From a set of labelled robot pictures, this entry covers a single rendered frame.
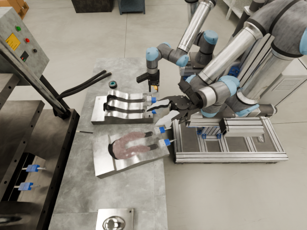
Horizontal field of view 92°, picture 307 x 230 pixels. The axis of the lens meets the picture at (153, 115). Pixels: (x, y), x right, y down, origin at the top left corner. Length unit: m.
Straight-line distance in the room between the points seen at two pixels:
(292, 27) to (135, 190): 1.09
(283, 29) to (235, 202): 1.74
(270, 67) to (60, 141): 1.40
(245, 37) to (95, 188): 1.16
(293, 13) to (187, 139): 1.47
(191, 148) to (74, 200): 1.25
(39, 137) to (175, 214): 1.49
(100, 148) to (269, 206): 1.89
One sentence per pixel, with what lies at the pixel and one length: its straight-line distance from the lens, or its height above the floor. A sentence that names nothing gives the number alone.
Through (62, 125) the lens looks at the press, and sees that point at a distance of 1.47.
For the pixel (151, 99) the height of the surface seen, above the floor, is 0.90.
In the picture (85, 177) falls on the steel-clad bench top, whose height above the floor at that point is 0.80.
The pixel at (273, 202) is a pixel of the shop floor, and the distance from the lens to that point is 2.30.
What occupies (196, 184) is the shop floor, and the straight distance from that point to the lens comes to 1.97.
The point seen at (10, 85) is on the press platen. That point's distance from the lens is 1.19.
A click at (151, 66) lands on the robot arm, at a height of 1.27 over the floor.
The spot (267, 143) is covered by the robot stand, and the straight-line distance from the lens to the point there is 2.27.
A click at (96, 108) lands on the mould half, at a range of 1.35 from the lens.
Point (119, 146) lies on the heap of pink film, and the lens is 1.09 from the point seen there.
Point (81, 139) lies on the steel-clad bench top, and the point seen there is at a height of 0.80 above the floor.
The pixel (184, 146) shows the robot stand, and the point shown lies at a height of 0.21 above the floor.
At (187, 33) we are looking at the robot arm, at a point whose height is 1.43.
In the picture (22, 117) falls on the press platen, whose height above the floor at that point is 1.04.
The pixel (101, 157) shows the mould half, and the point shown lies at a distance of 1.08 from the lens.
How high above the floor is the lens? 1.89
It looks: 57 degrees down
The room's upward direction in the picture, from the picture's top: straight up
